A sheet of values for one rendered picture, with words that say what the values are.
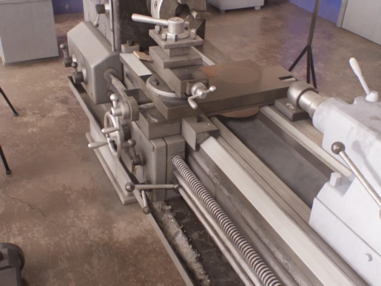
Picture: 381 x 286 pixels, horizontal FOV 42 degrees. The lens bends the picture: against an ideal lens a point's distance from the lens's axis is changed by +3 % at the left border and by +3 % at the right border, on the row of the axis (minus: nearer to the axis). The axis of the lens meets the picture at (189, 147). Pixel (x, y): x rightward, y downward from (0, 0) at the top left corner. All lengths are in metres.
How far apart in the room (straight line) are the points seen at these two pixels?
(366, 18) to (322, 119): 4.26
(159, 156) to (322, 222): 0.72
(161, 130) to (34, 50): 2.82
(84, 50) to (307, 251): 1.78
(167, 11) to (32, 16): 2.27
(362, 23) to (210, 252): 4.16
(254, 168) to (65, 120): 2.21
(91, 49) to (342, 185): 1.69
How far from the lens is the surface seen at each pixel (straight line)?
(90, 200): 2.88
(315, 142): 1.87
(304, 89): 1.60
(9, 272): 2.28
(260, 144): 2.05
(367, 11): 5.70
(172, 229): 2.06
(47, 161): 3.24
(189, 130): 1.84
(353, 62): 1.45
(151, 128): 1.86
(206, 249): 1.98
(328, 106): 1.50
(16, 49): 4.53
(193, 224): 2.09
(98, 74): 2.60
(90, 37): 2.83
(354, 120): 1.39
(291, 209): 1.55
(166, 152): 1.88
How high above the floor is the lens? 1.79
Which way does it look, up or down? 33 degrees down
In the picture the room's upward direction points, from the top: 3 degrees clockwise
